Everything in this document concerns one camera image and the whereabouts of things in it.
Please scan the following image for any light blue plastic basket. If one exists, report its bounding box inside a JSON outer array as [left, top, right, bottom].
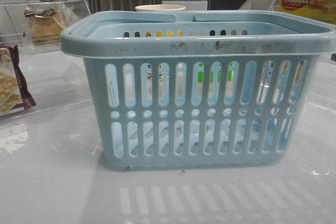
[[60, 10, 335, 170]]

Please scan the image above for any clear acrylic stand right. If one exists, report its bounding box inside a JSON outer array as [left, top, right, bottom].
[[268, 0, 280, 11]]

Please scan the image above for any brown cracker snack package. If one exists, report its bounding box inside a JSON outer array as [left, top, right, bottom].
[[1, 46, 36, 117]]

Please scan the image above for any packaged bread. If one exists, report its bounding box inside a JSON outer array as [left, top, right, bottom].
[[24, 7, 68, 46]]

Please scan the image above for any clear acrylic shelf left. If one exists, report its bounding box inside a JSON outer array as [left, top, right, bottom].
[[1, 0, 90, 55]]

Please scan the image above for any cream paper cup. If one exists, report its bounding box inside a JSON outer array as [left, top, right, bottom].
[[135, 4, 186, 12]]

